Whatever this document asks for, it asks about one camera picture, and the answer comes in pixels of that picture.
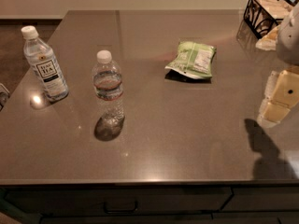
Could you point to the green snack bag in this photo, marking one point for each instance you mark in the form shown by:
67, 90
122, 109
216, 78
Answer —
193, 60

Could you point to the black wire napkin basket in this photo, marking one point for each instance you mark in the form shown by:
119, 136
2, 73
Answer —
262, 16

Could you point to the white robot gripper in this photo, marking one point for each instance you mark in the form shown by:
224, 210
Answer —
289, 39

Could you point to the clear water bottle red label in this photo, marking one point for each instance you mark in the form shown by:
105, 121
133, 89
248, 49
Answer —
108, 87

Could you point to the tea bottle white label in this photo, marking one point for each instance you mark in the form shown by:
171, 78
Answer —
43, 61

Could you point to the dark cabinet drawer with handle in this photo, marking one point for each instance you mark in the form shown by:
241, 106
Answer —
98, 202

